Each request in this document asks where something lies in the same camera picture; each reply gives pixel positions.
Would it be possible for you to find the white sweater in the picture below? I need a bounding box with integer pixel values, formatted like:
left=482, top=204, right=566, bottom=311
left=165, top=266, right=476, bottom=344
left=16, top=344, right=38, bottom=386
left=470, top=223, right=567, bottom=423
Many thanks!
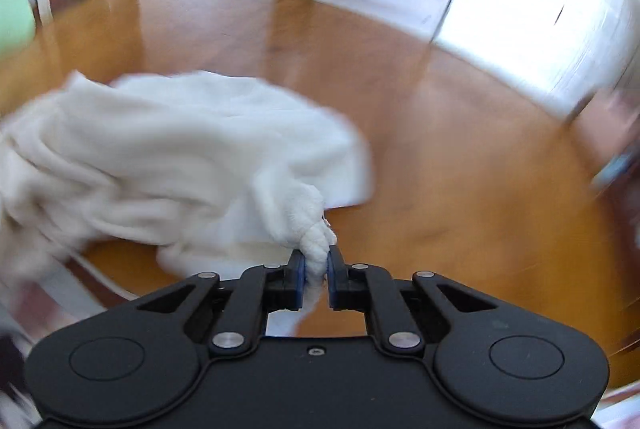
left=0, top=70, right=373, bottom=335

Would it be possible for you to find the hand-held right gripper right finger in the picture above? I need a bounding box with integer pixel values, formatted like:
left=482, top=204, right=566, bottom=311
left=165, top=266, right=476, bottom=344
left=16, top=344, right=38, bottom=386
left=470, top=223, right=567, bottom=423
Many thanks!
left=326, top=246, right=501, bottom=356

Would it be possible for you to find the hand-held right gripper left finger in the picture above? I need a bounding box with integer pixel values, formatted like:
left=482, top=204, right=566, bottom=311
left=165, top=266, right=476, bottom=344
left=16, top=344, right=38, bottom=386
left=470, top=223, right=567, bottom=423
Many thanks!
left=134, top=249, right=307, bottom=357

